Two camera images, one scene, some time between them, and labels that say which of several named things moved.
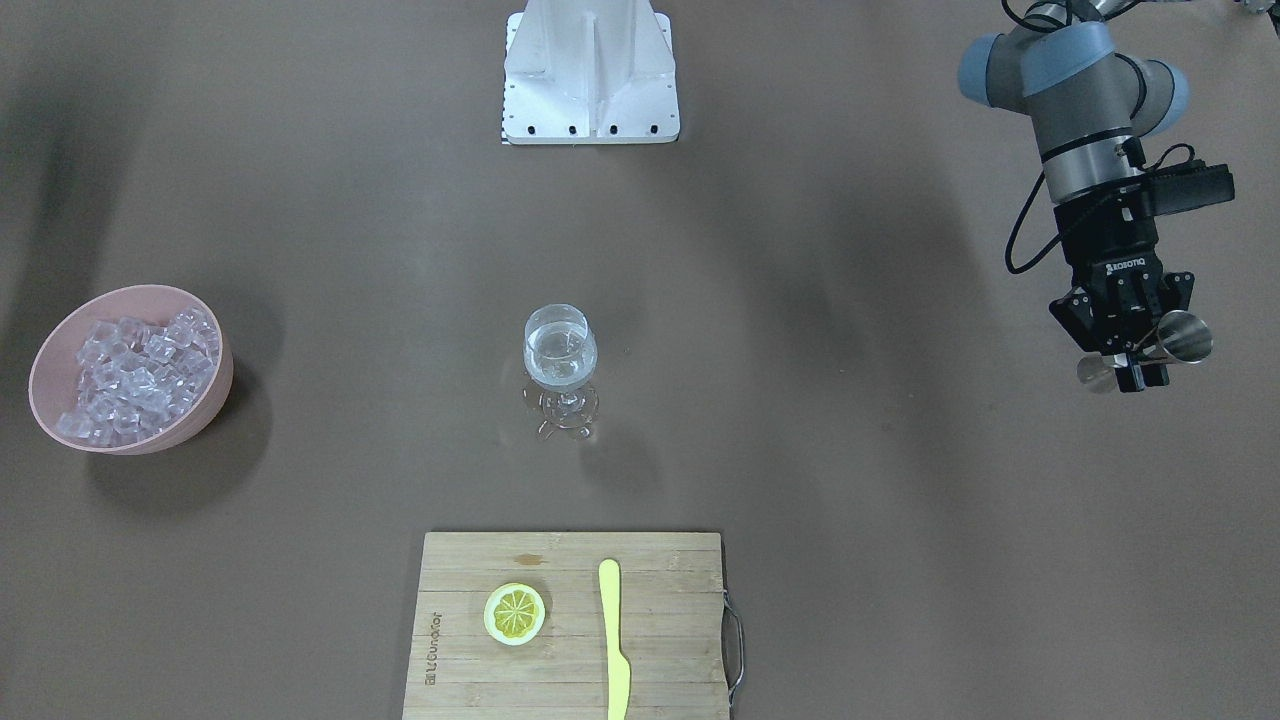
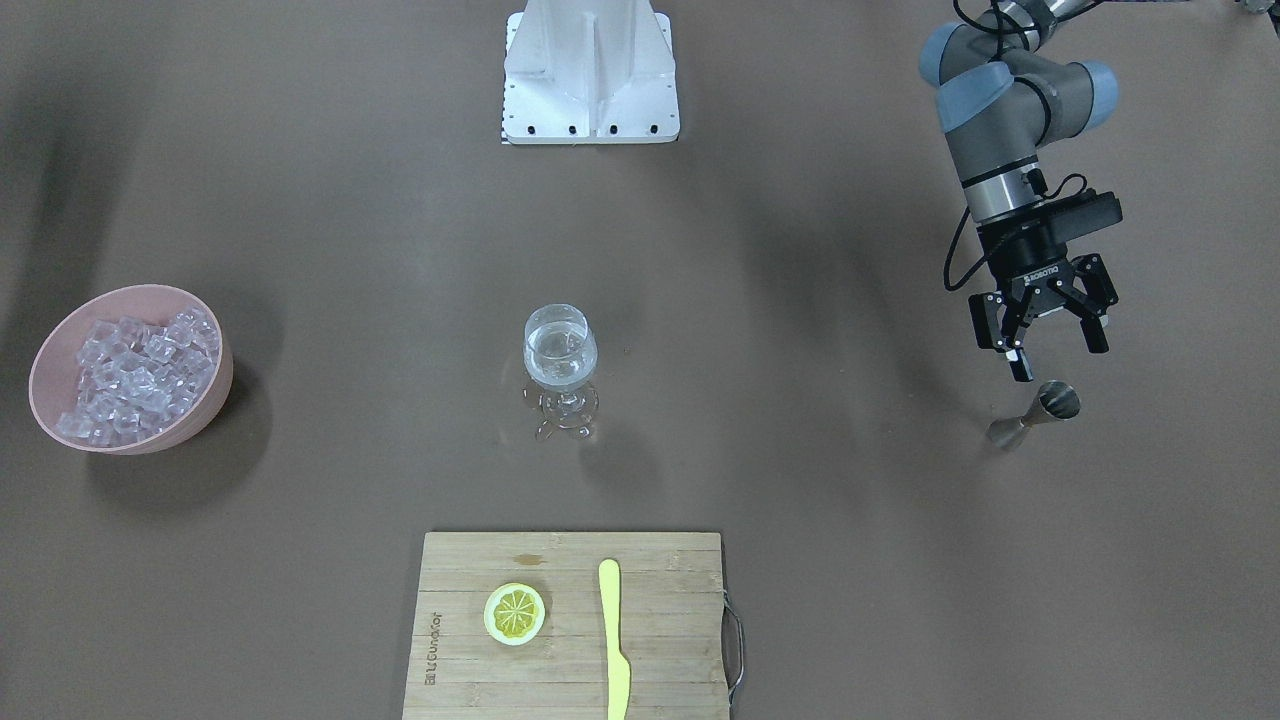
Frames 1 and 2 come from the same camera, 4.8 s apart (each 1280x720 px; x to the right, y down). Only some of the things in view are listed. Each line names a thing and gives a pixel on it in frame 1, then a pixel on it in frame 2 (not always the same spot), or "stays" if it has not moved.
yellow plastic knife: [618, 665] stays
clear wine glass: [560, 351] stays
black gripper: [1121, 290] → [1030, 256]
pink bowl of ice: [130, 370] stays
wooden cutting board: [671, 622] stays
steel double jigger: [1179, 335] → [1057, 400]
